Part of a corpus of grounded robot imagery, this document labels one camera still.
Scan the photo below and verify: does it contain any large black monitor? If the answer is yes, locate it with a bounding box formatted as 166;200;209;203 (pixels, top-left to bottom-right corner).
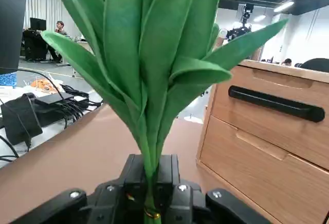
0;0;28;76

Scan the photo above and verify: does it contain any black cable hub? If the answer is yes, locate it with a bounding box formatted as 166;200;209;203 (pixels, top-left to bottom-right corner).
33;91;76;106

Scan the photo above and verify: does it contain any wooden drawer box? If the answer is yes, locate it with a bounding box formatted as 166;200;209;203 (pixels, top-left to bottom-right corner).
196;59;329;224

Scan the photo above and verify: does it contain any blue patterned box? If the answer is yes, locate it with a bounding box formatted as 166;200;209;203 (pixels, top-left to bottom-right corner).
0;70;18;89

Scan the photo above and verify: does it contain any black camera rig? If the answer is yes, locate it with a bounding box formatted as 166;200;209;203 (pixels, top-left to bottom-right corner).
226;3;255;41

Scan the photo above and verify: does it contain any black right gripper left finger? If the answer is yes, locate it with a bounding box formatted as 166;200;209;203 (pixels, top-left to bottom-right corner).
14;154;149;224

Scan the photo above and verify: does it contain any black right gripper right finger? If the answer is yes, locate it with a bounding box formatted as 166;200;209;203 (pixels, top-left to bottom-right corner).
155;154;275;224

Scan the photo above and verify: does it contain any black office chair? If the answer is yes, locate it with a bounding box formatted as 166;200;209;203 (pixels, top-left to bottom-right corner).
299;58;329;73

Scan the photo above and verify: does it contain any orange and white item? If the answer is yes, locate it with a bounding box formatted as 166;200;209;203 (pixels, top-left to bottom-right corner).
30;78;58;91

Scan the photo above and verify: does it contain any small black monitor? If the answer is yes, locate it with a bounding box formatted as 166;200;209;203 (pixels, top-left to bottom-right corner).
29;17;47;31

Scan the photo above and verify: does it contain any red tulip bouquet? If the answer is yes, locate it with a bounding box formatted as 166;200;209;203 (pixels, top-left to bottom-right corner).
41;0;289;224

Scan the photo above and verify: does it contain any black drawer handle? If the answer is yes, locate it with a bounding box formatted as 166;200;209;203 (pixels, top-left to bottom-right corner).
228;85;326;123

